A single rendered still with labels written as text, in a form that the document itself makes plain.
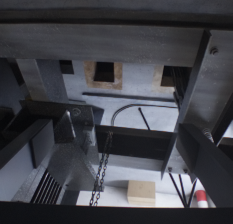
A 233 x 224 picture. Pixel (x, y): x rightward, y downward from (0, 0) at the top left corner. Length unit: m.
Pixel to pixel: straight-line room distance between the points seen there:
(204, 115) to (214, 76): 0.20
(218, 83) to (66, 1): 1.10
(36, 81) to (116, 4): 0.75
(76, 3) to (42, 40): 0.67
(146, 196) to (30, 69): 2.39
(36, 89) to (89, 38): 0.40
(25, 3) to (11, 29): 0.75
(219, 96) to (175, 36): 0.32
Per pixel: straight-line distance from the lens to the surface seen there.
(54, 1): 1.43
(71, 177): 0.94
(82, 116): 0.89
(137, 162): 1.16
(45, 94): 0.90
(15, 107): 1.25
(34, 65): 0.83
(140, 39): 0.64
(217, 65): 0.72
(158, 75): 1.46
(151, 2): 1.28
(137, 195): 2.80
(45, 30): 0.73
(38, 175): 0.92
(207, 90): 0.77
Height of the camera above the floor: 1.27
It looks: 49 degrees down
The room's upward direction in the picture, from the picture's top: 167 degrees counter-clockwise
